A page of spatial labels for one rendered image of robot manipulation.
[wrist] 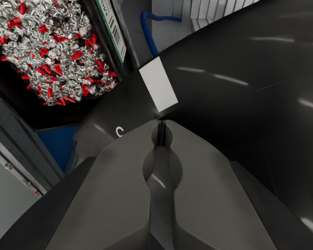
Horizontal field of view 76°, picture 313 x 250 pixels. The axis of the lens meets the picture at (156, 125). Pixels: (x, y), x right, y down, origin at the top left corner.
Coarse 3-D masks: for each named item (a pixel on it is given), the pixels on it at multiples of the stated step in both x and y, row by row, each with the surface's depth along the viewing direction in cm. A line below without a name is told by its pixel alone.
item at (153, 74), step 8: (152, 64) 13; (160, 64) 13; (144, 72) 13; (152, 72) 13; (160, 72) 13; (144, 80) 14; (152, 80) 13; (160, 80) 13; (168, 80) 13; (152, 88) 13; (160, 88) 13; (168, 88) 13; (152, 96) 14; (160, 96) 13; (168, 96) 13; (160, 104) 13; (168, 104) 13
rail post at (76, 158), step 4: (72, 152) 70; (76, 152) 70; (72, 156) 69; (76, 156) 70; (72, 160) 68; (76, 160) 71; (68, 164) 67; (72, 164) 67; (76, 164) 70; (68, 168) 66; (72, 168) 67; (64, 172) 66; (68, 172) 65
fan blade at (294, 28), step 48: (288, 0) 10; (192, 48) 12; (240, 48) 11; (288, 48) 10; (144, 96) 14; (192, 96) 12; (240, 96) 11; (288, 96) 10; (96, 144) 18; (240, 144) 11; (288, 144) 10; (288, 192) 10
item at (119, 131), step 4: (120, 120) 15; (112, 124) 16; (116, 124) 16; (120, 124) 16; (124, 124) 15; (108, 128) 16; (112, 128) 16; (116, 128) 16; (120, 128) 16; (124, 128) 15; (128, 128) 15; (112, 132) 16; (116, 132) 16; (120, 132) 16; (124, 132) 16; (112, 136) 16; (116, 136) 16; (120, 136) 16
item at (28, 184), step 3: (24, 180) 45; (24, 183) 46; (27, 183) 47; (30, 183) 47; (27, 186) 47; (30, 186) 47; (33, 186) 49; (30, 189) 48; (33, 189) 49; (36, 189) 50; (33, 192) 50; (36, 192) 50
